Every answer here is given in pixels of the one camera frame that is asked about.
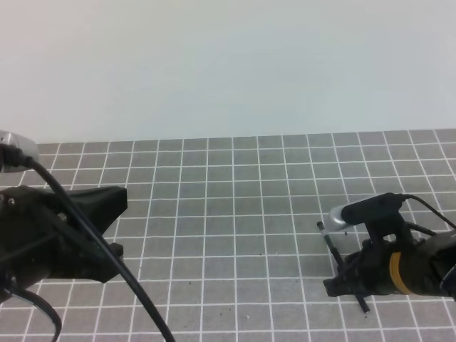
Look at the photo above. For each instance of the black pen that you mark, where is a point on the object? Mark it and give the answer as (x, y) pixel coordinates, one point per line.
(342, 263)

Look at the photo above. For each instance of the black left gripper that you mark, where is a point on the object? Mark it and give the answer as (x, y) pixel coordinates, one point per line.
(40, 240)

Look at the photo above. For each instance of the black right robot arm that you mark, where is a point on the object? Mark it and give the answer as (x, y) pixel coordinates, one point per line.
(437, 271)

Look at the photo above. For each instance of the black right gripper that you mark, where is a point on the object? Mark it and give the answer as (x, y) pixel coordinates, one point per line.
(389, 269)

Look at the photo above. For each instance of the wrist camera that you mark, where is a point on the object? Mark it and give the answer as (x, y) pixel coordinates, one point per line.
(16, 150)
(380, 214)

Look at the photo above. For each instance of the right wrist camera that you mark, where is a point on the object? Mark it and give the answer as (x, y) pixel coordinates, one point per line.
(380, 214)

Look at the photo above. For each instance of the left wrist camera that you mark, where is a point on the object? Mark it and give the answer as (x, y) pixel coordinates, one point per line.
(16, 150)

